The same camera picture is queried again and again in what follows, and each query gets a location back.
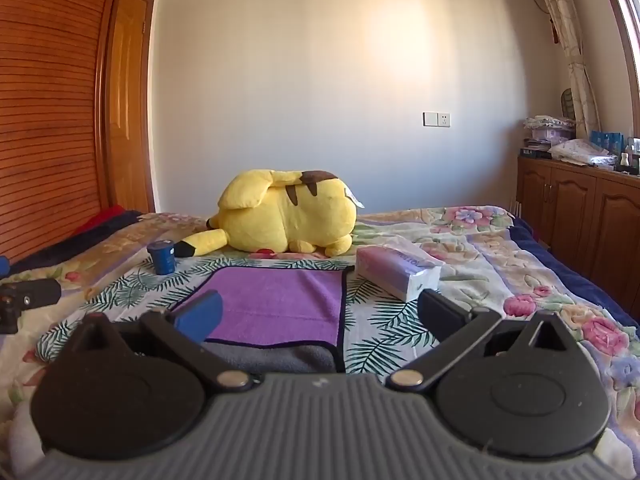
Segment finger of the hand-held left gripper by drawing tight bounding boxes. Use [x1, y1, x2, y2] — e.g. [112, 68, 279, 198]
[0, 279, 62, 309]

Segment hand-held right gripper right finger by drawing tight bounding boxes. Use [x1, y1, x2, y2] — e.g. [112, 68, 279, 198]
[384, 288, 577, 392]

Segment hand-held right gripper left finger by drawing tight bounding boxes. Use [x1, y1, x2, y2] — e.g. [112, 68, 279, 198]
[70, 289, 254, 392]

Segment purple towel with black trim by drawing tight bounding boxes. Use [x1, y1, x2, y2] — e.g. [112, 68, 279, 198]
[170, 266, 355, 362]

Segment grey towel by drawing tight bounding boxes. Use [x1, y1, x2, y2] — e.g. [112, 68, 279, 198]
[202, 342, 347, 375]

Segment tissue pack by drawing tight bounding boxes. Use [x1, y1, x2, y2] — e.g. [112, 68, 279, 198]
[354, 245, 446, 304]

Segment blue cylindrical container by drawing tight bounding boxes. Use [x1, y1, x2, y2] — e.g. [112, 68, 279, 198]
[147, 241, 175, 276]

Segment red cloth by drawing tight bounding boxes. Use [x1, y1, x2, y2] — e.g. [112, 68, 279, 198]
[74, 204, 127, 235]

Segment yellow plush toy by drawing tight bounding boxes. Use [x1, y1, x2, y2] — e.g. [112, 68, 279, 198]
[173, 167, 365, 259]

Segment wooden cabinet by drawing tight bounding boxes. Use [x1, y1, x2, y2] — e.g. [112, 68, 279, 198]
[515, 154, 640, 313]

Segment wooden slatted wardrobe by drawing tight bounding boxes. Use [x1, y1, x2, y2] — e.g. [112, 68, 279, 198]
[0, 0, 132, 267]

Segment wooden door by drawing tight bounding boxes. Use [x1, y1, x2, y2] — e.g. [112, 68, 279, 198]
[106, 0, 157, 214]

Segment clutter on cabinet top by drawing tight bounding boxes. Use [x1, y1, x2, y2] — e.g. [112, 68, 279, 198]
[521, 115, 577, 157]

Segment white bagged cloth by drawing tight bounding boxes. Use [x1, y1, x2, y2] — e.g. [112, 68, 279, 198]
[548, 138, 619, 167]

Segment blue boxes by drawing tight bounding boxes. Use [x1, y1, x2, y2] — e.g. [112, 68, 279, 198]
[589, 130, 625, 157]

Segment small bottles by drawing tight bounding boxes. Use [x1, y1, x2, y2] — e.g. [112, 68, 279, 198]
[619, 136, 640, 177]

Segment patterned curtain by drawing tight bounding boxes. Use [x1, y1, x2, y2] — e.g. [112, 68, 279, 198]
[529, 0, 602, 142]

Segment wooden window frame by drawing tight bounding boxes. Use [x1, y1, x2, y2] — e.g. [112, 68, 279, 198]
[595, 0, 640, 128]

